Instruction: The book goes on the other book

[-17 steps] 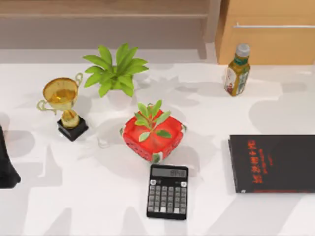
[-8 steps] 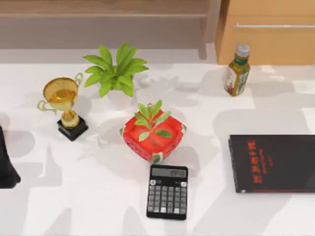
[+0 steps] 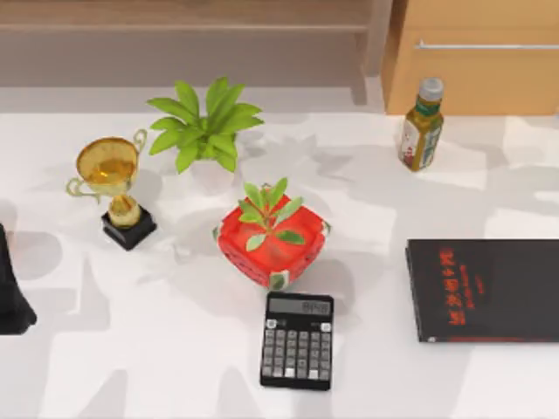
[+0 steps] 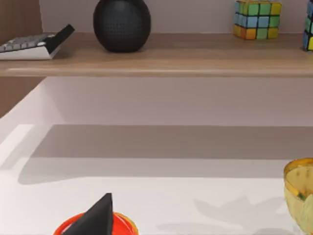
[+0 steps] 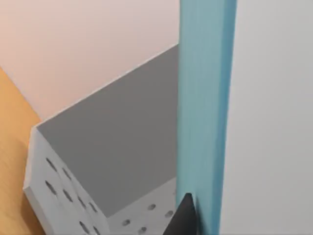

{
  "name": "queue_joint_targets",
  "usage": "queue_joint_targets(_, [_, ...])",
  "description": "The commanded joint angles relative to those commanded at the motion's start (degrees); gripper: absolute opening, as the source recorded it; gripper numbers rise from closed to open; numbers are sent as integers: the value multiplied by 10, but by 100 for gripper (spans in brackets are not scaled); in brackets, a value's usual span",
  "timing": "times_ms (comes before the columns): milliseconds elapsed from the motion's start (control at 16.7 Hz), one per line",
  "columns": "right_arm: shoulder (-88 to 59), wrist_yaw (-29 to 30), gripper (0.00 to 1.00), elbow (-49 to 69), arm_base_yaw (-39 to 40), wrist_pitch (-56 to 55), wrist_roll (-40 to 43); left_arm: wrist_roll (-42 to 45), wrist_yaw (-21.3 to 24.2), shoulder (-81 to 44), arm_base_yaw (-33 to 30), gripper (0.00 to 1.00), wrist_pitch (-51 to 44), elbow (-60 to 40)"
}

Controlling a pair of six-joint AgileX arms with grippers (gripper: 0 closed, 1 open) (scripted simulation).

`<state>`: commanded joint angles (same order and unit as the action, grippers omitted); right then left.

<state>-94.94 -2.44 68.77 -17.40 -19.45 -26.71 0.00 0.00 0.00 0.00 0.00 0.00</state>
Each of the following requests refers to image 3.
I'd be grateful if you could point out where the red pot with green plant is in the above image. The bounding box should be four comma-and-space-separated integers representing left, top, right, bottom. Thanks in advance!
211, 176, 333, 292

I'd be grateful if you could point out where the green plant in white pot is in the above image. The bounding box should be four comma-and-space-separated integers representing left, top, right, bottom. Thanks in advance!
145, 77, 266, 186

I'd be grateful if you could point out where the black calculator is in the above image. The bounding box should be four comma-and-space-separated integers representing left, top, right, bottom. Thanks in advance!
259, 291, 335, 392

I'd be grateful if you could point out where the green bottle with grey cap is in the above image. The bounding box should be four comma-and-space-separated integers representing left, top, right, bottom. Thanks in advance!
398, 77, 445, 173

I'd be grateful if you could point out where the gold trophy on black base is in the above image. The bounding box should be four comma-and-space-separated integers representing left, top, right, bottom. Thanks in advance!
66, 128, 158, 252

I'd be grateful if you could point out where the open wooden shelf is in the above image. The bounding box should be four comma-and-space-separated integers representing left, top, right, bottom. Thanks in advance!
0, 0, 394, 106

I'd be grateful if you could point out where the black book with red print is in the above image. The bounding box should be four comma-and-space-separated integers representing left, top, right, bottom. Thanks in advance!
404, 238, 559, 344

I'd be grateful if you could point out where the wooden cupboard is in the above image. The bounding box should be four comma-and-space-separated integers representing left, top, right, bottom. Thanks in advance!
380, 0, 559, 117

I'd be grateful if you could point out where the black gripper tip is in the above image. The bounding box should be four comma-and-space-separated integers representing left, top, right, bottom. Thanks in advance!
0, 223, 38, 337

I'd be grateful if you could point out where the long metal handle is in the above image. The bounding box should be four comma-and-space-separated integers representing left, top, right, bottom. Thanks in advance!
414, 38, 559, 52

